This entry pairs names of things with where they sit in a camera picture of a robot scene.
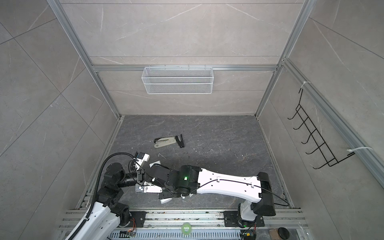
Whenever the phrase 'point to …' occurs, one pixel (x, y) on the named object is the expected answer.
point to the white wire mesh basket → (178, 80)
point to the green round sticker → (186, 228)
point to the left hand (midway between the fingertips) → (160, 174)
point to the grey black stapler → (164, 141)
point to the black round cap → (284, 233)
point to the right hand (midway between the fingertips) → (160, 180)
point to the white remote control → (163, 200)
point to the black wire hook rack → (297, 112)
